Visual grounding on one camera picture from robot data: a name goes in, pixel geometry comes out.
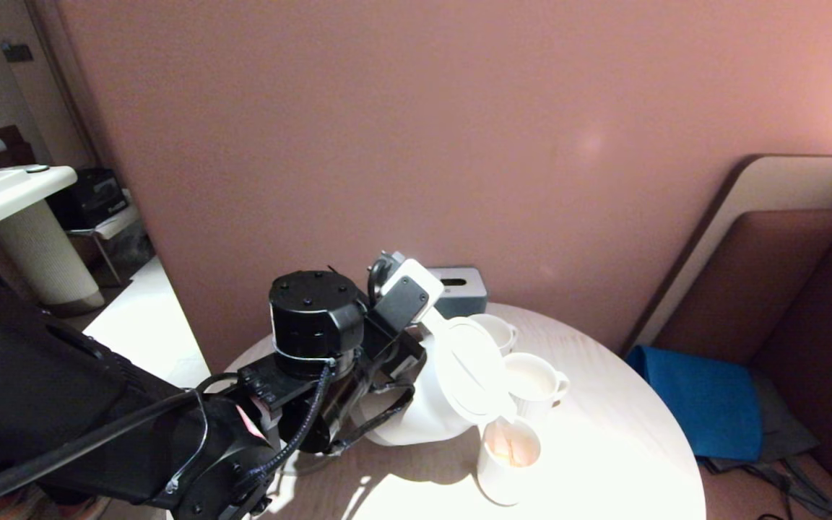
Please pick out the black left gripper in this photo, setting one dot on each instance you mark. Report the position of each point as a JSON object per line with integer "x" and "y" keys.
{"x": 373, "y": 361}

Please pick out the white electric kettle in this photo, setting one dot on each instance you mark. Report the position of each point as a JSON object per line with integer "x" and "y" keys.
{"x": 430, "y": 404}

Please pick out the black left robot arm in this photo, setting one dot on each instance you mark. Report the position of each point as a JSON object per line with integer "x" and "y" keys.
{"x": 40, "y": 390}

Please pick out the grey-blue tissue box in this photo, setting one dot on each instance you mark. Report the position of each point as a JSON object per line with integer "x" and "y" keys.
{"x": 466, "y": 296}

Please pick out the white ribbed ceramic mug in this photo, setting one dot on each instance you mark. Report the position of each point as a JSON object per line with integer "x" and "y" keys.
{"x": 531, "y": 383}
{"x": 503, "y": 477}
{"x": 499, "y": 332}

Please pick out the blue cloth bag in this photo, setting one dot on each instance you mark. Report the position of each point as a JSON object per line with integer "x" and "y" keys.
{"x": 698, "y": 404}

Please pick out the metal stool with white top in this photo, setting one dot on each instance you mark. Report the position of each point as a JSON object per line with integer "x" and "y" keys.
{"x": 116, "y": 222}

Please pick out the black box appliance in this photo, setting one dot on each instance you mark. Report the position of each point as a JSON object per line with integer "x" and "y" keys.
{"x": 91, "y": 201}

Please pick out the brown upholstered bench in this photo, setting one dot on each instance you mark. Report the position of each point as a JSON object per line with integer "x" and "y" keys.
{"x": 784, "y": 289}

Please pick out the beige backrest panel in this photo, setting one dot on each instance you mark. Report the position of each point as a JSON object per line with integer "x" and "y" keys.
{"x": 784, "y": 180}

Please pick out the small round sink dish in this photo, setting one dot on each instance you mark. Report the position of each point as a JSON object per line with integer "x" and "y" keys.
{"x": 37, "y": 169}

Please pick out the brown wooden holder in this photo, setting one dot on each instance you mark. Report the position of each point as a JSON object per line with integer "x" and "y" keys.
{"x": 15, "y": 150}

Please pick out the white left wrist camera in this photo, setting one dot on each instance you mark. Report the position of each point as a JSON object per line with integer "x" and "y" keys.
{"x": 409, "y": 296}

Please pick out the dark wall switch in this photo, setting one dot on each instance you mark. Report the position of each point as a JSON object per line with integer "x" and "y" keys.
{"x": 19, "y": 53}

